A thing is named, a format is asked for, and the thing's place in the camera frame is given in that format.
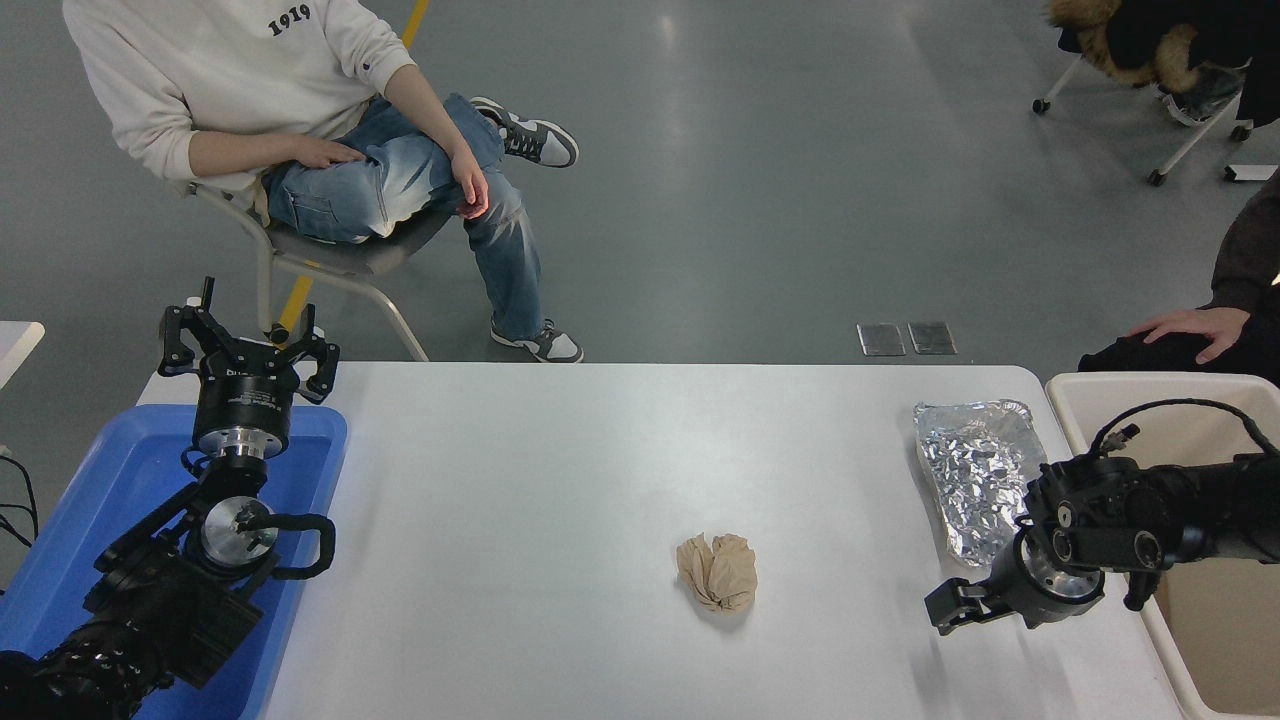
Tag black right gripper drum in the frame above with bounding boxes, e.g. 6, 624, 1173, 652
984, 545, 1107, 631

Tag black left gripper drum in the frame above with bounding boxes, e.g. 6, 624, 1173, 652
192, 340, 301, 437

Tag silver foil plate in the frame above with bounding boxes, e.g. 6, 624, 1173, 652
913, 399, 1048, 569

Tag seated person's right hand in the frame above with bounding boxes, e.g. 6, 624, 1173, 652
287, 137, 367, 170

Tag seated person's left hand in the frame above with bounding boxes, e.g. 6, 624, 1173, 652
449, 153, 491, 220

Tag dark-clothed person's hand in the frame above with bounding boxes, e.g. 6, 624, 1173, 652
1127, 307, 1252, 365

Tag grey metal-legged chair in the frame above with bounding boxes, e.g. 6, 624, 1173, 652
180, 180, 466, 363

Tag blue plastic tray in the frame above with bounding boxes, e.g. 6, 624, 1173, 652
0, 403, 349, 720

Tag small white side table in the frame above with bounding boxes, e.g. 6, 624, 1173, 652
0, 320, 46, 391

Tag large pale bin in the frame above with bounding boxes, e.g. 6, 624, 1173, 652
1045, 372, 1280, 720

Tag crumpled tan paper ball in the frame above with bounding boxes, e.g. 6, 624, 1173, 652
676, 533, 759, 613

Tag seated person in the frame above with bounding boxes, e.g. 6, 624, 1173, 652
62, 0, 584, 364

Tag person in dark clothes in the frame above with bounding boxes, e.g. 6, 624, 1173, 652
1078, 170, 1280, 386

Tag white wheeled chair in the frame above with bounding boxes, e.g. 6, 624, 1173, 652
1032, 55, 1256, 188

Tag black cables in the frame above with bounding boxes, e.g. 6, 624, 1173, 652
0, 445, 41, 551

